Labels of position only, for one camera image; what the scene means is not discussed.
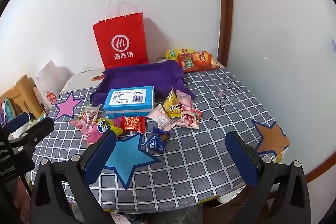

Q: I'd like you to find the person's left hand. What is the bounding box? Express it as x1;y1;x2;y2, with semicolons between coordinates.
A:
12;178;33;224

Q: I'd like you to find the grey checked tablecloth with stars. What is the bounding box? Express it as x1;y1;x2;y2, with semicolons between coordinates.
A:
26;67;292;211

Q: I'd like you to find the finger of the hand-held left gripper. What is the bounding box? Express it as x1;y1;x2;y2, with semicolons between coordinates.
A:
8;116;55;151
1;112;30;128

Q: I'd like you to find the wooden box with items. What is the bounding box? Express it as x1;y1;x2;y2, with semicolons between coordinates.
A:
0;74;44;119

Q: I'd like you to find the red snack packet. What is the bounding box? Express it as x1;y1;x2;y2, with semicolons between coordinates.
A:
121;116;146;134

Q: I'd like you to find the blue cardboard box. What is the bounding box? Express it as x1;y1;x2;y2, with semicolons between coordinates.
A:
103;86;155;119

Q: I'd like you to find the red paper bag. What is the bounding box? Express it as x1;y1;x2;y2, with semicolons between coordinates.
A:
92;0;149;70

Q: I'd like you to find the green snack packet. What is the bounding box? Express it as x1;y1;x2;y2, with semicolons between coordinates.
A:
96;118;124;136

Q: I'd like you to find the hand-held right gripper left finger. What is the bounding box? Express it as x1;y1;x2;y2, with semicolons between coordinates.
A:
29;130;117;224

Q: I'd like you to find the purple cloth basket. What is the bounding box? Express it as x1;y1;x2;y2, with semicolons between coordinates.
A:
90;60;197;107

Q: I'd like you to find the white plastic bag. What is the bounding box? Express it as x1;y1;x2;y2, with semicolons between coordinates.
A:
33;60;74;109

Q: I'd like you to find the dark blue cookie packet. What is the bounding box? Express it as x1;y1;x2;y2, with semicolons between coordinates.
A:
144;127;171;153

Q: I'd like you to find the pink peach snack packet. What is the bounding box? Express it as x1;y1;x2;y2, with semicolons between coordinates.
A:
175;105;204;130

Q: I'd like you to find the orange chips bag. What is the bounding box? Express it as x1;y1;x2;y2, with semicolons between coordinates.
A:
177;51;221;73

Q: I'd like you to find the yellow chips bag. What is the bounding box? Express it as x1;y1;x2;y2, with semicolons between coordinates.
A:
164;48;196;61

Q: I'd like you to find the pink strawberry snack packet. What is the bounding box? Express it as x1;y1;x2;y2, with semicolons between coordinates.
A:
146;104;176;131

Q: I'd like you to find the pale pink snack packet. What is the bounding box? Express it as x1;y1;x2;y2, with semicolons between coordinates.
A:
175;89;193;109

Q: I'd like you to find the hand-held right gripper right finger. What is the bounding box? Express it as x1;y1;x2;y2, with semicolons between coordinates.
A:
225;130;311;224

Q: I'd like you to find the brown wooden door frame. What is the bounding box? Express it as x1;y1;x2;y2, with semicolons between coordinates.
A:
218;0;234;68

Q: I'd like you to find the long white pink stick packet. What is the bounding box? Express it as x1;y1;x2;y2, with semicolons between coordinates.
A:
83;106;100;140

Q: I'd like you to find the yellow snack packet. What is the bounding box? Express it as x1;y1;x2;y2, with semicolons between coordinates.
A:
163;88;182;118

